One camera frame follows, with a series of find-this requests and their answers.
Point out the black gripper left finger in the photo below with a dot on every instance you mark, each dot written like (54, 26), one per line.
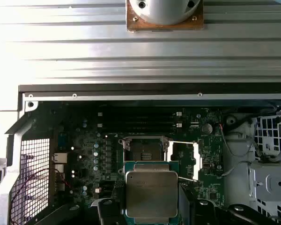
(107, 214)

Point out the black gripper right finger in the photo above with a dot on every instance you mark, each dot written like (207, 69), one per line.
(201, 215)

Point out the metal frame socket cover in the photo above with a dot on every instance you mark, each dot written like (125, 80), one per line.
(196, 168)

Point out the silver square CPU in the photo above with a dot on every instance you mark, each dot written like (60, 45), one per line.
(152, 194)

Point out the black RAM slot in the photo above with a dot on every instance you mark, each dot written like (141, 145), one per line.
(140, 114)
(140, 125)
(140, 130)
(140, 119)

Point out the silver cylindrical capacitor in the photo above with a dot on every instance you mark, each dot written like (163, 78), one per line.
(96, 145)
(95, 167)
(96, 154)
(95, 161)

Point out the green motherboard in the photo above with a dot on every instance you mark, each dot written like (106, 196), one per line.
(210, 150)

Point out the silver port block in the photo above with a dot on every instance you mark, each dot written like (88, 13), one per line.
(59, 168)
(59, 157)

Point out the silver disk bay cage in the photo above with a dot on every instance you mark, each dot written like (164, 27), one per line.
(271, 182)

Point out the blue port connector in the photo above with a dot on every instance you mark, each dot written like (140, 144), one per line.
(62, 140)

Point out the round coin battery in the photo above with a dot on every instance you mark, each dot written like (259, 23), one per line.
(207, 128)

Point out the black open PC case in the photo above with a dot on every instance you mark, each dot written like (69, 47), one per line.
(131, 87)

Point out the brown square base plate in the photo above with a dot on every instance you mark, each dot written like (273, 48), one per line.
(135, 27)

